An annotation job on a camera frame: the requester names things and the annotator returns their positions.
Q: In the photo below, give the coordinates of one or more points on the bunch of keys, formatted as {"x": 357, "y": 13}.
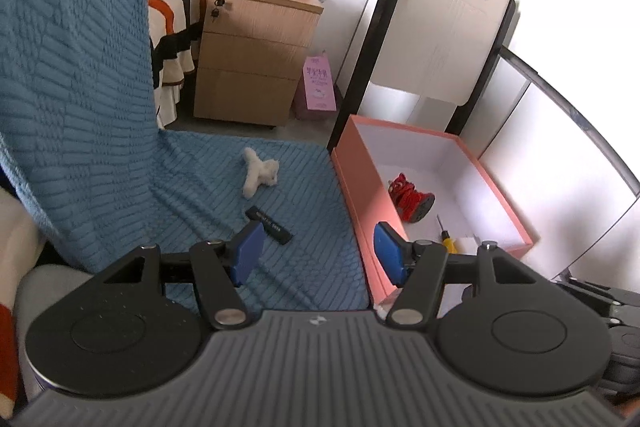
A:
{"x": 218, "y": 9}

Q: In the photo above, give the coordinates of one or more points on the white charger plug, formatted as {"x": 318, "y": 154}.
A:
{"x": 466, "y": 243}

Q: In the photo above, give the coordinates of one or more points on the pink paper bag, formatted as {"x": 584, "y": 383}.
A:
{"x": 316, "y": 87}

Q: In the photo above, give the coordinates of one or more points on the wooden nightstand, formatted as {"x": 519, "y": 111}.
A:
{"x": 250, "y": 57}

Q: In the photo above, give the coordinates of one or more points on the red toy shoe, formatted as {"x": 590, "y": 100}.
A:
{"x": 410, "y": 199}

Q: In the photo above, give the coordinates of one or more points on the striped orange black blanket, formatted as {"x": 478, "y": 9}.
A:
{"x": 170, "y": 22}

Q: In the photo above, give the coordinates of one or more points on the blue textured blanket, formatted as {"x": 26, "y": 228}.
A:
{"x": 80, "y": 57}

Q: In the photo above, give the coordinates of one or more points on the curved grey metal bar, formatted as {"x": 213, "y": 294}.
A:
{"x": 565, "y": 99}

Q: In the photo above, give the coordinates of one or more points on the white board with slot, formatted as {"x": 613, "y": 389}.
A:
{"x": 435, "y": 37}

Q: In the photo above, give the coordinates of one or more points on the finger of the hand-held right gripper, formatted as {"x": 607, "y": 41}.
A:
{"x": 585, "y": 291}

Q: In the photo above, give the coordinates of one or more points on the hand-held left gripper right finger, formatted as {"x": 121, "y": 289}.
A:
{"x": 392, "y": 257}

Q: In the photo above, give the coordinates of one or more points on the pink cardboard box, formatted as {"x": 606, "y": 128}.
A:
{"x": 450, "y": 167}

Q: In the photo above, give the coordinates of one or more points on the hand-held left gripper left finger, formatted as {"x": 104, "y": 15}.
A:
{"x": 250, "y": 252}

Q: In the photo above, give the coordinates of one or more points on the white plush toy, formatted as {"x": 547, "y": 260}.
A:
{"x": 260, "y": 172}

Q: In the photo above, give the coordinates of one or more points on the black rectangular bar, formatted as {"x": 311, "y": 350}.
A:
{"x": 270, "y": 227}

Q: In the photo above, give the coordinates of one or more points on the black metal frame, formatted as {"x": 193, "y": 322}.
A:
{"x": 370, "y": 57}

